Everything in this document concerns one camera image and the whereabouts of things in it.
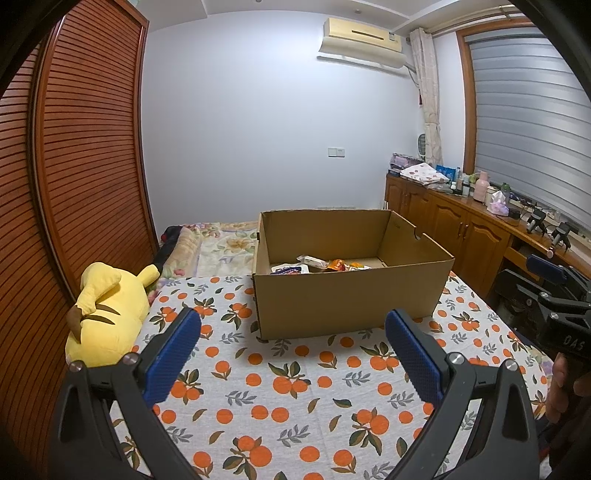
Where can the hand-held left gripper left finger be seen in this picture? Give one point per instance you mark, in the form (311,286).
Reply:
(173,355)

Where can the wooden sideboard cabinet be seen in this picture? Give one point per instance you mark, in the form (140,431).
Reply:
(452,230)

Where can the green bottle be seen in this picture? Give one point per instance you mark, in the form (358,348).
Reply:
(506,193)

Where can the person's right hand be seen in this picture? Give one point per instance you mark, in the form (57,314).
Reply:
(559,383)

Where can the white barcode snack pouch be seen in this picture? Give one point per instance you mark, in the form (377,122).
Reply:
(286,268)

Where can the dark cloth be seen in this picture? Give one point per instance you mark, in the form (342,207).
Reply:
(171,234)

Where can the white wall switch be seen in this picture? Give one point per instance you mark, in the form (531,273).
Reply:
(335,152)

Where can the pink bottle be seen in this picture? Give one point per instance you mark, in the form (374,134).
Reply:
(481,189)

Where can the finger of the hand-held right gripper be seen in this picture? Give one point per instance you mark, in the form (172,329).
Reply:
(547,268)
(521,286)

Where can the wall air conditioner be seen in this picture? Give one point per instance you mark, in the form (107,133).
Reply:
(362,41)

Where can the small white fan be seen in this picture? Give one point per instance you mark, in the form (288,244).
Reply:
(421,145)

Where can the grey window blind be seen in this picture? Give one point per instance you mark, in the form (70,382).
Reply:
(526,124)

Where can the pink tissue pack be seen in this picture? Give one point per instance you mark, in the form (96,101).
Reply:
(498,205)

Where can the pale patterned curtain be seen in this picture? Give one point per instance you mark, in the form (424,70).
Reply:
(429,101)

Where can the blue pack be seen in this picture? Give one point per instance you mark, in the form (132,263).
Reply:
(445,172)

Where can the brown cardboard box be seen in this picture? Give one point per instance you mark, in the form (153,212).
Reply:
(346,295)

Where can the brown slatted wooden wardrobe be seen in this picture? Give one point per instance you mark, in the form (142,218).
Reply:
(92,138)

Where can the yellow plush toy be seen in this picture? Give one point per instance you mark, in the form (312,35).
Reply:
(106,318)

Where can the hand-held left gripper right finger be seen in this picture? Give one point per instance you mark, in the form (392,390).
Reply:
(415,360)

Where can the purple floral bag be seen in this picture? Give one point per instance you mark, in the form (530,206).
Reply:
(404,161)

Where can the floral blanket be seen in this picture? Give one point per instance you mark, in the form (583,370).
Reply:
(226,244)

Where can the orange snack packet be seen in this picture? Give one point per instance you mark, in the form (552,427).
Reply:
(339,264)

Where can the orange fruit print blanket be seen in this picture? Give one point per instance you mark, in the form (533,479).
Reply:
(286,406)

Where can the folded spotted cloth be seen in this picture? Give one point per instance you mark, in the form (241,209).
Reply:
(422,174)

